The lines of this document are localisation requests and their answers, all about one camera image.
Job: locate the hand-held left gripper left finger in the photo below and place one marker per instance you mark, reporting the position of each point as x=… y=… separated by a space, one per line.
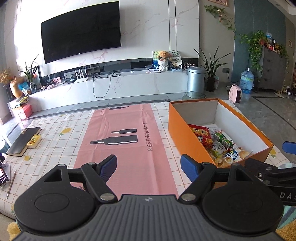
x=108 y=165

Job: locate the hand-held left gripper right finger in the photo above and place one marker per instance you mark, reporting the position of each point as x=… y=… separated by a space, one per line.
x=188 y=166

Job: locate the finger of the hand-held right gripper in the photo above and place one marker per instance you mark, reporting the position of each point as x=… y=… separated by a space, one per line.
x=272 y=175
x=290 y=147

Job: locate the red snack packet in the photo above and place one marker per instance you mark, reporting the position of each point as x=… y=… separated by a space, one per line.
x=201 y=134

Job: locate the orange cardboard box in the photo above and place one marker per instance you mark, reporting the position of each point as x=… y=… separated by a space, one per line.
x=182 y=125

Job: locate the green sausage stick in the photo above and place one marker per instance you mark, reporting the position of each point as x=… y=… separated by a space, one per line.
x=222 y=139

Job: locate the blue and white chip bag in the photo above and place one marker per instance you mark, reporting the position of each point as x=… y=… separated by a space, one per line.
x=233 y=155

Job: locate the pink table mat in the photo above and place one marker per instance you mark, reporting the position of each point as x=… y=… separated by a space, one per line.
x=129 y=120

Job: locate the pink space heater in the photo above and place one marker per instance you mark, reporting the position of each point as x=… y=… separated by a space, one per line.
x=234 y=93

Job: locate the blue water jug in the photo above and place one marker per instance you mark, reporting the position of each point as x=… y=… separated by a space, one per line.
x=246 y=82

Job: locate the small yellow box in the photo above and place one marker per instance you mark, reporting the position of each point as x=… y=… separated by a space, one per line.
x=34 y=141

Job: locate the grey cabinet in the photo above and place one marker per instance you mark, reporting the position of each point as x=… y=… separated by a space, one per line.
x=272 y=69

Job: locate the white marble television console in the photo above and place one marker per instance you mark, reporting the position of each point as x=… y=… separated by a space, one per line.
x=138 y=85

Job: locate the silver trash bin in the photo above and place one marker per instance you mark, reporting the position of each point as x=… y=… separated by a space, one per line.
x=196 y=81

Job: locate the black notebook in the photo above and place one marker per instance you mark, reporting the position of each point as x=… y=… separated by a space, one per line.
x=23 y=141

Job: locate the potted snake plant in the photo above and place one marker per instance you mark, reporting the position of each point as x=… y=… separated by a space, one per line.
x=211 y=78

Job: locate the white router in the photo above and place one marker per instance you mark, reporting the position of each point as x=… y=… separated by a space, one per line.
x=81 y=78

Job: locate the grey pen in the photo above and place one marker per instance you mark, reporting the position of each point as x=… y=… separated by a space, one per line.
x=11 y=184

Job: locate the red box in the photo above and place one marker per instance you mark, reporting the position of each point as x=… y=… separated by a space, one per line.
x=22 y=111

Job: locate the cluster of small bottles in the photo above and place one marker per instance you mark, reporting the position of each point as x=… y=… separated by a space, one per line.
x=275 y=44

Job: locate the smartphone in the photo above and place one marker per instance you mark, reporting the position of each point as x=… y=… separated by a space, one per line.
x=3 y=175

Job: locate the teddy bear bouquet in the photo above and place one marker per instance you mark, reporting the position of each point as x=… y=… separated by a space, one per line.
x=163 y=61

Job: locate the pile of papers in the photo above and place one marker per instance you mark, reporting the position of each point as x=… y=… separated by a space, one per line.
x=19 y=103

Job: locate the round painted fan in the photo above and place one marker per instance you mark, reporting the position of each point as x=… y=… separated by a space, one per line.
x=175 y=58

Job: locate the green picture card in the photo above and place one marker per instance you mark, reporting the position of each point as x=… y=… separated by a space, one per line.
x=156 y=59

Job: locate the orange vase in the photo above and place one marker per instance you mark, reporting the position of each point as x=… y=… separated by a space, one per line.
x=16 y=89

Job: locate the orchid plant in glass vase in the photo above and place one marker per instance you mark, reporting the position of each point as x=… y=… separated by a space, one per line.
x=31 y=74

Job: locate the black television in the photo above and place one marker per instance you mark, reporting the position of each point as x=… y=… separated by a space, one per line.
x=81 y=32

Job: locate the dried yellow flowers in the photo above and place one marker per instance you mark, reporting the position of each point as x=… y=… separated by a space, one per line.
x=5 y=76

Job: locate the hanging vine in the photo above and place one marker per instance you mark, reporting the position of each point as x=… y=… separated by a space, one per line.
x=222 y=14

